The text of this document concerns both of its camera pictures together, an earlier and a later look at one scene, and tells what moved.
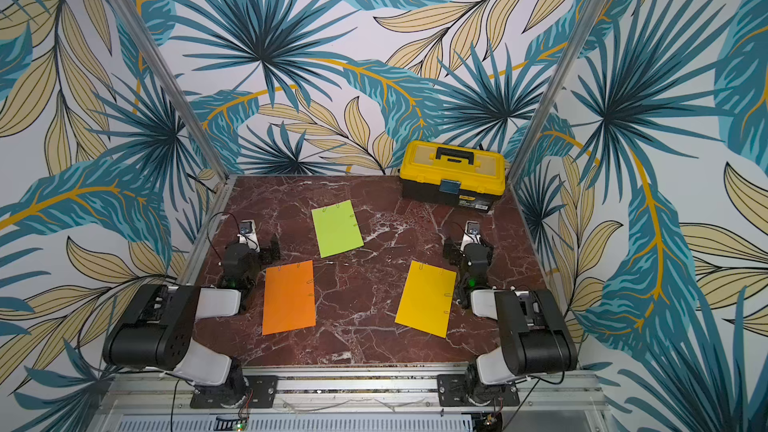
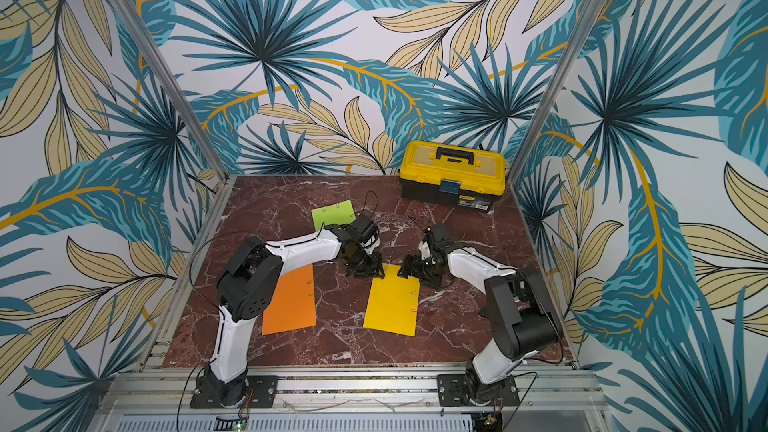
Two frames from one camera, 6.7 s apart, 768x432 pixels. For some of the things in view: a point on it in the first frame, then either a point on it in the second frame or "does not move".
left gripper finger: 274,249 -> 375,267
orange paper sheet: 289,298 does not move
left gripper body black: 255,270 -> 363,258
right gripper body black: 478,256 -> 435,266
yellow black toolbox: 457,174 does not move
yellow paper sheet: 427,299 -> 394,302
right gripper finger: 451,252 -> 409,266
